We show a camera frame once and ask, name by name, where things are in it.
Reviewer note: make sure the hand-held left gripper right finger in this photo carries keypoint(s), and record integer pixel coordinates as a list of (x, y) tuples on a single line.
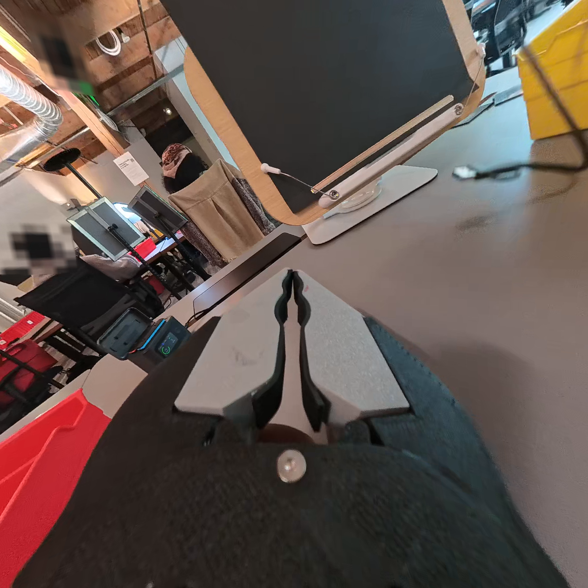
[(349, 363)]

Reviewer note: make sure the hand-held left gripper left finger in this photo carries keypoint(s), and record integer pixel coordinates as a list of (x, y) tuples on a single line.
[(239, 363)]

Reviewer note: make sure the yellow plastic bin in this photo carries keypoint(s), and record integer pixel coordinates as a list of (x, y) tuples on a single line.
[(556, 82)]

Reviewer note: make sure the dark battery charging case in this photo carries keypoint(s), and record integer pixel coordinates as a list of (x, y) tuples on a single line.
[(133, 335)]

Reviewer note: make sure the beige cloth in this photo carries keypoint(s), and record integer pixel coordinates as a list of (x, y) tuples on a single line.
[(216, 211)]

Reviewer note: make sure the patterned scarf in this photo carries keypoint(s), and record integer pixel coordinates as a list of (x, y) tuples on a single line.
[(252, 206)]

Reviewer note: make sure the grey framed monitor on stand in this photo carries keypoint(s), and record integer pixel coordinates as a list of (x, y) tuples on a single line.
[(105, 229), (156, 206)]

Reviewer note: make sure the red basket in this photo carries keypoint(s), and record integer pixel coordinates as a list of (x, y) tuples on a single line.
[(23, 363)]

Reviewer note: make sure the red plastic bin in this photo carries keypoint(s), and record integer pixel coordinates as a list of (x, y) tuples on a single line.
[(41, 450)]

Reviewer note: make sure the black floor lamp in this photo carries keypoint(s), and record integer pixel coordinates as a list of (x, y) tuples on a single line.
[(59, 160)]

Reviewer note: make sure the wood-rimmed black monitor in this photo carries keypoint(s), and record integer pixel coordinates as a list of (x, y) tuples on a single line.
[(321, 82)]

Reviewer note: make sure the white wall notice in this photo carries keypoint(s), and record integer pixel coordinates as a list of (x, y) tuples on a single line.
[(131, 167)]

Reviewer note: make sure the silver air duct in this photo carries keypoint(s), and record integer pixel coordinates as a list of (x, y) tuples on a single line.
[(32, 105)]

